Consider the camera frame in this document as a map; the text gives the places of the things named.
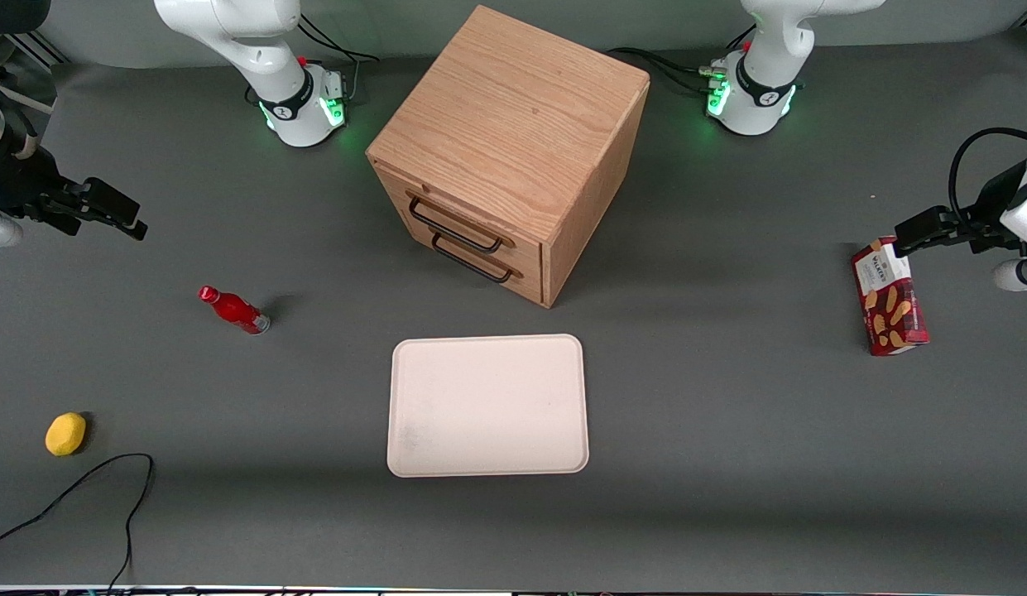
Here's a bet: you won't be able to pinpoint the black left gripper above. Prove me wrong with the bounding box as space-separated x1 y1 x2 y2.
893 161 1027 258

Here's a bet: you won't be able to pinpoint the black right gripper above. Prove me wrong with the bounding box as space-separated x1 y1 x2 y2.
0 146 148 242

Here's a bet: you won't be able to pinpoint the black metal drawer handle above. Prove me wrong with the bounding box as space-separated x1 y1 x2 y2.
406 191 515 255
430 233 515 285

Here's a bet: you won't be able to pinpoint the wooden drawer with shallow front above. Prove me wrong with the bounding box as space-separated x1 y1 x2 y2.
374 161 547 259

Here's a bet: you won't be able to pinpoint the oak wooden drawer cabinet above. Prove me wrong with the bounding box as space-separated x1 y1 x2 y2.
366 4 651 310

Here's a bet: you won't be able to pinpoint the red Walkers cookie box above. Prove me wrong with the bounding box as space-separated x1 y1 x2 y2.
851 236 930 357

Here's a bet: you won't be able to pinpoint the red plastic bottle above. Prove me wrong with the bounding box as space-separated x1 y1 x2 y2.
198 286 271 336

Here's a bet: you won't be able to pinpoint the yellow lemon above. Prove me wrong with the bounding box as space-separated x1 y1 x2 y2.
45 412 88 457

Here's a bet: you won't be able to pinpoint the cream plastic tray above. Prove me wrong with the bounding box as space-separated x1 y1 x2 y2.
386 334 590 478

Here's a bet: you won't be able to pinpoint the black left wrist cable loop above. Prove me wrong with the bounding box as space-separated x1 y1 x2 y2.
948 127 1027 218

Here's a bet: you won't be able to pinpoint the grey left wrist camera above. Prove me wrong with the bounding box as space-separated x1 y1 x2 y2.
992 256 1027 293

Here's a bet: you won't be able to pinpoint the aluminium frame rail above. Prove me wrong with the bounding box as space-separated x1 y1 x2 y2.
8 30 69 69

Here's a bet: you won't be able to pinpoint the thin black table cable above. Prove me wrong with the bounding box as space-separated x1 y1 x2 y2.
0 452 156 594

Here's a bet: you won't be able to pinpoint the black right arm base cable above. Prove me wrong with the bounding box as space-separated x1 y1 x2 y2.
296 12 381 104

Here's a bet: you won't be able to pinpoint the black arm base cable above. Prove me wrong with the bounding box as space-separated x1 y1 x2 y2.
296 12 381 104
606 25 758 97

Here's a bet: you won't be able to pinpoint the black left arm base cable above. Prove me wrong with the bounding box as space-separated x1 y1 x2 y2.
606 25 758 97

